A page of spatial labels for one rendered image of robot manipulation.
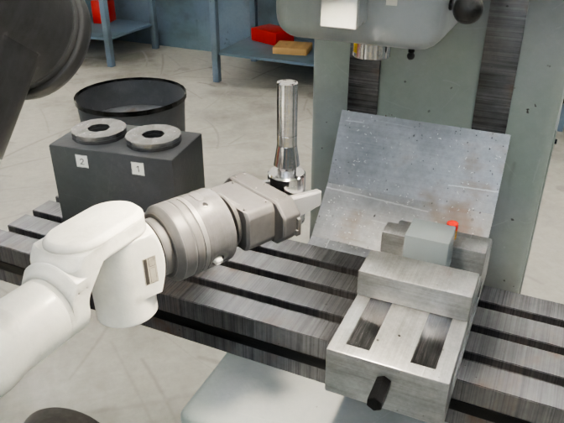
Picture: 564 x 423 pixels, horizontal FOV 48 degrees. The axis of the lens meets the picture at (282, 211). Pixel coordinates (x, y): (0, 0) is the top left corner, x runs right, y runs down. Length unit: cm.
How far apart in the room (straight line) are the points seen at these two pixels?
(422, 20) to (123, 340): 187
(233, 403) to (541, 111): 71
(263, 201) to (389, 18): 24
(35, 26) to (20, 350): 26
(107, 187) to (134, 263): 43
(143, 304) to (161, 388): 150
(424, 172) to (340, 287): 32
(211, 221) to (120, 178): 39
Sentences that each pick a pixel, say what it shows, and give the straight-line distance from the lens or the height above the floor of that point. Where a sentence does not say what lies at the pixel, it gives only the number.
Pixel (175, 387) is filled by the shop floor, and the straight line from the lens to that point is 216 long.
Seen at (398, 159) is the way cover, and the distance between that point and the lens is 123.
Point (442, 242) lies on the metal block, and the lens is 87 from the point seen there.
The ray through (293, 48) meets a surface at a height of 28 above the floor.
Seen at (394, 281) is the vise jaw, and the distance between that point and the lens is 85.
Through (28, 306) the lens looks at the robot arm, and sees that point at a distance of 58.
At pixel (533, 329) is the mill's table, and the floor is 91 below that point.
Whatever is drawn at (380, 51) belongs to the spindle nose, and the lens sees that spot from 80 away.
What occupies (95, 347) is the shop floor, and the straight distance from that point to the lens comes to 237.
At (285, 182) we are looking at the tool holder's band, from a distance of 75.
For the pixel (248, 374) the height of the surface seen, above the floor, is 83.
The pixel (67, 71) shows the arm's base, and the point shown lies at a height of 136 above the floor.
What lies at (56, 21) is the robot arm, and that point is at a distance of 47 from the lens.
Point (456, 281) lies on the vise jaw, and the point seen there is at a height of 102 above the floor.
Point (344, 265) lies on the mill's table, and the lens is 106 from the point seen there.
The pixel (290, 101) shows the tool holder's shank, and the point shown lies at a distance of 73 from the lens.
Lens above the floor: 149
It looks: 29 degrees down
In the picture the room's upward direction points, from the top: straight up
